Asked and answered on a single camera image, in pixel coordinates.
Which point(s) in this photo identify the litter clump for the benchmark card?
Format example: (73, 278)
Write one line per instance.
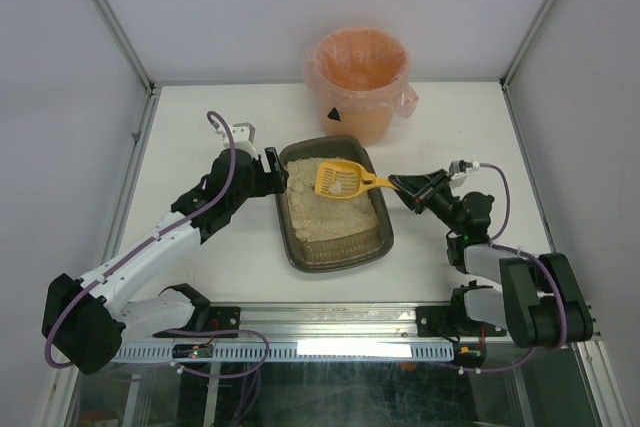
(337, 189)

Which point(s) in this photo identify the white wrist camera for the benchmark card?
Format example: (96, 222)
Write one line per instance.
(459, 169)
(243, 135)

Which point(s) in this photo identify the orange trash bin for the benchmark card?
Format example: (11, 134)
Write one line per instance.
(367, 127)

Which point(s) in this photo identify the dark grey litter box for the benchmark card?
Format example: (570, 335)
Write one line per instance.
(342, 252)

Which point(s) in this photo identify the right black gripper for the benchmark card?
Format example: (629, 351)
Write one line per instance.
(427, 190)

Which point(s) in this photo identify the cat litter granules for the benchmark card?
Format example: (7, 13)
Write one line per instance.
(315, 218)

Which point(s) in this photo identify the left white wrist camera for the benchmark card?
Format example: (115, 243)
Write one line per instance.
(243, 135)

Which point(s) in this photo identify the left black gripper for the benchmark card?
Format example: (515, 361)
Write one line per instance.
(270, 173)

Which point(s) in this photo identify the white slotted cable duct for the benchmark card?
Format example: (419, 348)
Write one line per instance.
(298, 351)

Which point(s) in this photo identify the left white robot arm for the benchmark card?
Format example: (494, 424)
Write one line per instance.
(88, 319)

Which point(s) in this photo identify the yellow plastic litter scoop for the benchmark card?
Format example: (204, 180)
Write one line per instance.
(355, 178)

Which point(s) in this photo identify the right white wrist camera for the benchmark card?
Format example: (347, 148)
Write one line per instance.
(459, 169)

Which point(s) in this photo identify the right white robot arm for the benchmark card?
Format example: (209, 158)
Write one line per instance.
(536, 299)

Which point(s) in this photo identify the translucent pink bin liner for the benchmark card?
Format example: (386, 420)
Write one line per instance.
(361, 69)

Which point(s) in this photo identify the aluminium mounting rail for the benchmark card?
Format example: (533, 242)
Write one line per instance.
(282, 321)

